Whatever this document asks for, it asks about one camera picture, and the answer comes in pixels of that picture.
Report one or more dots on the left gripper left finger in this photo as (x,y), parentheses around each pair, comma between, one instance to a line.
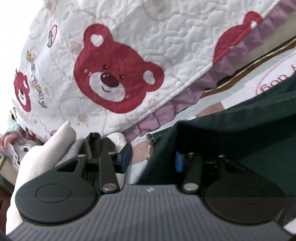
(112,165)

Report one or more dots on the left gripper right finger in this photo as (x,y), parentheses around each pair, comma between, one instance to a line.
(188,167)

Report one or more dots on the dark blue denim jeans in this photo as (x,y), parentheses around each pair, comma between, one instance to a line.
(259,133)

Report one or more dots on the dark brown folded garment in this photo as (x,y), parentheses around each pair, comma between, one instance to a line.
(99,145)

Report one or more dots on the grey folded garment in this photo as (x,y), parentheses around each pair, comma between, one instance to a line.
(81,146)

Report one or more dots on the white folded garment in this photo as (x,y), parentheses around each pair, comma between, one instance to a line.
(62,198)

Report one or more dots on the grey plush rabbit toy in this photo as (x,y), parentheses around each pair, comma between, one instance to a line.
(15,143)

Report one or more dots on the white bear print quilt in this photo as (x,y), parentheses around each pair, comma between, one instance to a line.
(130,66)

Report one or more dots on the checkered bed sheet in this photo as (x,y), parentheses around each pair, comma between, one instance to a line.
(259,77)

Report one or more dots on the beige mattress edge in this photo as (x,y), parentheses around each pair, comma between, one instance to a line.
(282,41)

